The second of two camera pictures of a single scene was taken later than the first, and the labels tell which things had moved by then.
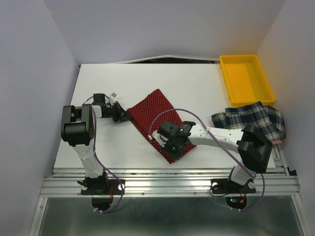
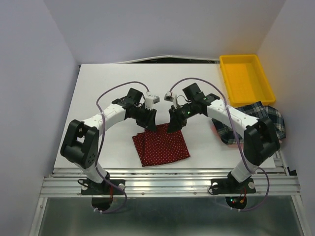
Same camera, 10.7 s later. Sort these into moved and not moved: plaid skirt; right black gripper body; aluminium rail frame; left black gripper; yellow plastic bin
Moved: left black gripper; right black gripper body
Not moved: aluminium rail frame; yellow plastic bin; plaid skirt
